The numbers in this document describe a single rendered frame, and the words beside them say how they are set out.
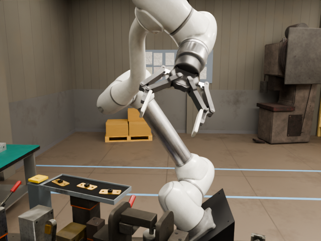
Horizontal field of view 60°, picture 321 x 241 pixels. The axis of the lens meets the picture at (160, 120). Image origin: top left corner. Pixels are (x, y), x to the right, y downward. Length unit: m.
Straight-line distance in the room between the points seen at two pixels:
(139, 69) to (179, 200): 0.67
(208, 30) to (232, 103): 6.31
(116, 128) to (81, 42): 2.39
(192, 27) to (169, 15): 0.07
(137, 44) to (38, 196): 0.82
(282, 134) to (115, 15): 4.71
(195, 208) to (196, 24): 0.89
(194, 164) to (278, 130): 5.12
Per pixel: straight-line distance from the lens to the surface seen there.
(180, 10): 0.82
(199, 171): 1.47
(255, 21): 7.27
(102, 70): 7.19
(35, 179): 1.39
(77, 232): 1.10
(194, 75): 0.77
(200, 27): 0.84
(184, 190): 1.40
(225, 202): 1.52
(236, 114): 7.20
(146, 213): 0.95
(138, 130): 6.32
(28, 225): 1.18
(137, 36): 0.92
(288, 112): 6.54
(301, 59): 6.23
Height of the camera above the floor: 1.65
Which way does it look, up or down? 11 degrees down
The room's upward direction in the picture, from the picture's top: straight up
